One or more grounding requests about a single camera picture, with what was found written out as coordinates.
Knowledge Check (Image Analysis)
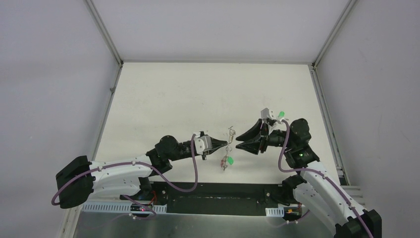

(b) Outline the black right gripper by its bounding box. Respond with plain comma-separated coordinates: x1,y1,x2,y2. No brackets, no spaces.
235,119,294,155

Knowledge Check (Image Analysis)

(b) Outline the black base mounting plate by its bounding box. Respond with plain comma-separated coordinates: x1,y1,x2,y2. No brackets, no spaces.
119,181,304,220

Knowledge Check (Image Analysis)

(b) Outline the grey perforated key organizer plate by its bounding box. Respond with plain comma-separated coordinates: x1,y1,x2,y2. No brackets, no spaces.
222,126,236,170

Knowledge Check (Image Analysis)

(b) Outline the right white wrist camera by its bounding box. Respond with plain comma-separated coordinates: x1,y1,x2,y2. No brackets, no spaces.
261,108,277,126

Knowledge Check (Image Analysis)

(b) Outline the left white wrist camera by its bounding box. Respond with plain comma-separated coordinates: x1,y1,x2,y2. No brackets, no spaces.
194,135,212,155

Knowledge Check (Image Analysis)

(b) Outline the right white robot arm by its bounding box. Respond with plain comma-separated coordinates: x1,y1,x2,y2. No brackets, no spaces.
236,119,382,238

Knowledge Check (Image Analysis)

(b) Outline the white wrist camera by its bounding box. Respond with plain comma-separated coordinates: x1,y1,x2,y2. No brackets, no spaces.
194,135,212,155
261,108,277,126

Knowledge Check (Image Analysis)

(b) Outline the right white cable duct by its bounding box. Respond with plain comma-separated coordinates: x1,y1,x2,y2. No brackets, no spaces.
265,207,285,217

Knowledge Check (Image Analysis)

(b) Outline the left white cable duct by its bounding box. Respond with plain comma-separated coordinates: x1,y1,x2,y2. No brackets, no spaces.
82,201,151,214

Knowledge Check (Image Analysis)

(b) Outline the white cable duct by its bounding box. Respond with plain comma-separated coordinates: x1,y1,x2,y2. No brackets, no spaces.
82,201,151,214
265,207,285,217

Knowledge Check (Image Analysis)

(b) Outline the green tagged key on plate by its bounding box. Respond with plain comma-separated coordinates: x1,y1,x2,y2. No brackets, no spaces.
227,157,234,165

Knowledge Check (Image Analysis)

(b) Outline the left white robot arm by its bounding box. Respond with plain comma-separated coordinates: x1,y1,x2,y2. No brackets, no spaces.
51,131,228,209

